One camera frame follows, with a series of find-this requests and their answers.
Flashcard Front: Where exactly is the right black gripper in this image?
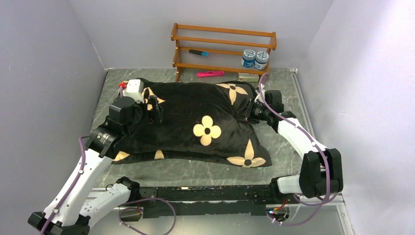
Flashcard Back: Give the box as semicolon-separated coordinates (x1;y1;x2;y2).
234;98;270;124

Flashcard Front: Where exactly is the black pillowcase with beige flowers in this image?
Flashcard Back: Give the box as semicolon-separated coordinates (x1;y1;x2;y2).
113;79;272;168

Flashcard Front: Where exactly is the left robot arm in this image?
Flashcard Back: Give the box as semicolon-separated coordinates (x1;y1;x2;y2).
28;95;162;235

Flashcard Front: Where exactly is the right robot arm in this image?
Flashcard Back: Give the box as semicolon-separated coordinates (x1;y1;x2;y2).
243;90;344;203

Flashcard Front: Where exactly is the small white cardboard box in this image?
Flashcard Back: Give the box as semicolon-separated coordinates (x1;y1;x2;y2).
238;73;260;82

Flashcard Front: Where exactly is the right blue lidded jar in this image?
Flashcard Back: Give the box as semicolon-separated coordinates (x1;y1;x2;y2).
254;51;269;70

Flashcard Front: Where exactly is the blue lidded jar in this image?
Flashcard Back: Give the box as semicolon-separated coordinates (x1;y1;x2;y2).
241;48;256;68
254;51;269;70

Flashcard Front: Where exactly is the left blue lidded jar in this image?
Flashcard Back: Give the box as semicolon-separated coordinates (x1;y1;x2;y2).
241;48;256;68

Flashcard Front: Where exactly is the pink highlighter marker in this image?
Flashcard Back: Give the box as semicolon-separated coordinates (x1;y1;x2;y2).
197;71;225;77

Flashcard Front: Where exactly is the blue and black marker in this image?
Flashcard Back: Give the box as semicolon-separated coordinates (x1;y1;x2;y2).
188;49;209;57

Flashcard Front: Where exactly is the wooden three-tier shelf rack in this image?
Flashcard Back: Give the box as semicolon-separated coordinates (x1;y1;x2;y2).
170;23;277;82

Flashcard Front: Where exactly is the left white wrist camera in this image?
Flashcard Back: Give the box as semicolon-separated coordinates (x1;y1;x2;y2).
122;79;144;103

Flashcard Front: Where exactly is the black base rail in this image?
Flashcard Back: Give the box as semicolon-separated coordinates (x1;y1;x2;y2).
139;184;294;218

